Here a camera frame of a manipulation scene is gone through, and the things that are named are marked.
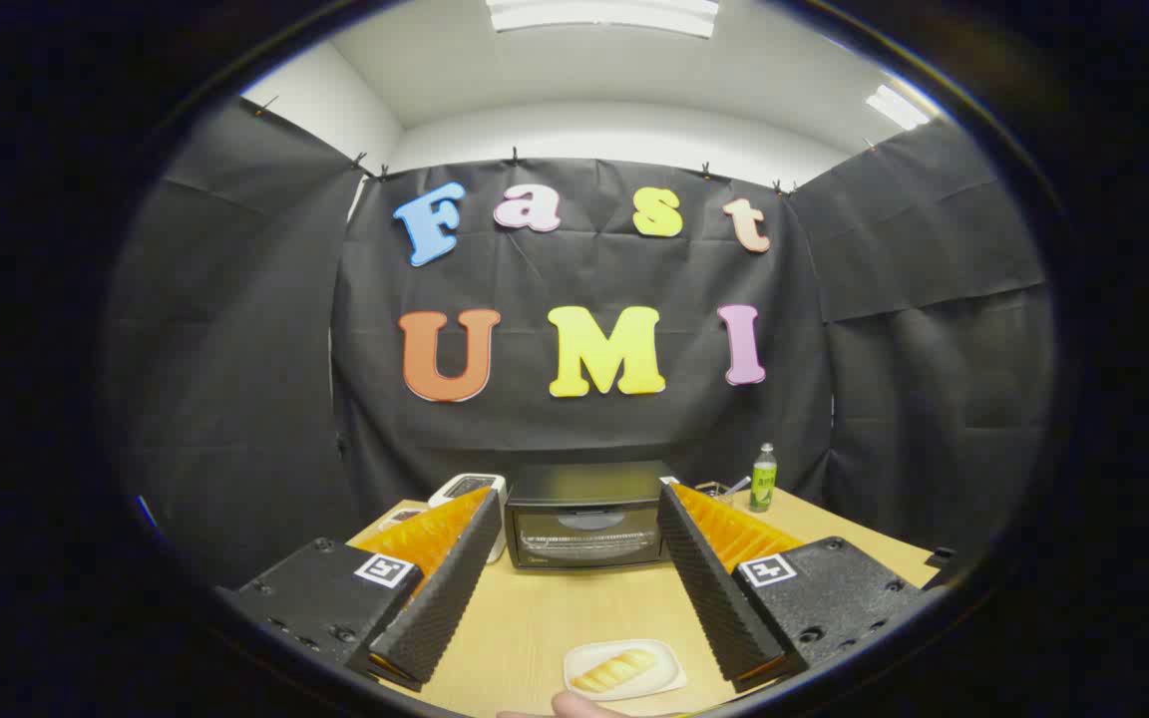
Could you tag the braided bread roll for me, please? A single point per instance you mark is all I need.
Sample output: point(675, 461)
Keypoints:
point(614, 670)

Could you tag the black toaster oven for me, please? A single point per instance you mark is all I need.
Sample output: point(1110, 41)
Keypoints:
point(584, 538)

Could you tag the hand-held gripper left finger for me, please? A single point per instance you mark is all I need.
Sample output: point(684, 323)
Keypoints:
point(445, 598)

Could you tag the black chair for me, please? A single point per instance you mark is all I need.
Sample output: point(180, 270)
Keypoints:
point(940, 557)

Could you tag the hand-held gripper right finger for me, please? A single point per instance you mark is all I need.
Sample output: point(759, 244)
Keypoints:
point(714, 598)

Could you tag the white pop-up toaster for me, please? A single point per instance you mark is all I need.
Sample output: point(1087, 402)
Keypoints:
point(470, 485)

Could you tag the small ceiling light panel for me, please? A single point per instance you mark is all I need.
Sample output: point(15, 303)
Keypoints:
point(896, 106)

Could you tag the long ceiling light panel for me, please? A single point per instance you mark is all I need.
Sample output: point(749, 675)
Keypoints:
point(602, 14)

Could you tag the green drink bottle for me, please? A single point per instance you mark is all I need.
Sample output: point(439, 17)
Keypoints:
point(763, 489)

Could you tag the white rectangular plate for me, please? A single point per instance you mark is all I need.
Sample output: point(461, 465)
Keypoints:
point(667, 664)

